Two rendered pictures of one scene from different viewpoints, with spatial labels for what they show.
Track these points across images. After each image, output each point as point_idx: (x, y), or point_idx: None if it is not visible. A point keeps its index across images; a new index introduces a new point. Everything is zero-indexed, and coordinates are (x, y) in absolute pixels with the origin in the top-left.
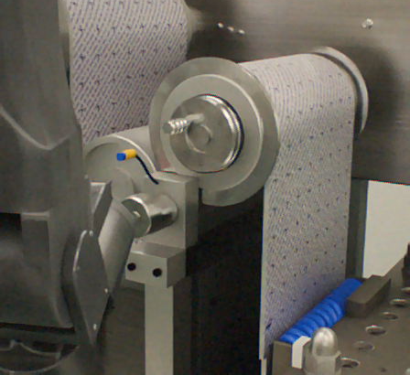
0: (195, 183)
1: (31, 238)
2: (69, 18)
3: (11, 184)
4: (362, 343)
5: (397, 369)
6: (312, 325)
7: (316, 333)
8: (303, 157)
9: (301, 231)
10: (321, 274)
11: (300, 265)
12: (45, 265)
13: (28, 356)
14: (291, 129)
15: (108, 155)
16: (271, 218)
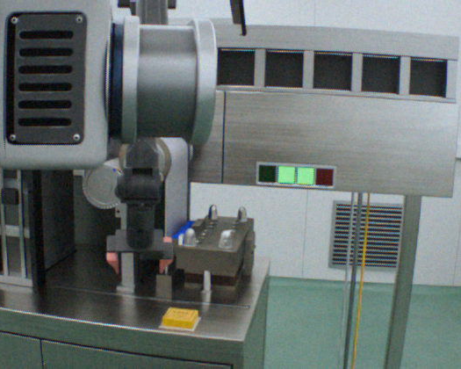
0: None
1: (154, 173)
2: None
3: (151, 161)
4: (200, 238)
5: (215, 242)
6: (181, 233)
7: (187, 230)
8: (175, 170)
9: (175, 198)
10: (180, 217)
11: (175, 212)
12: (157, 179)
13: (142, 208)
14: (172, 158)
15: (99, 171)
16: (168, 191)
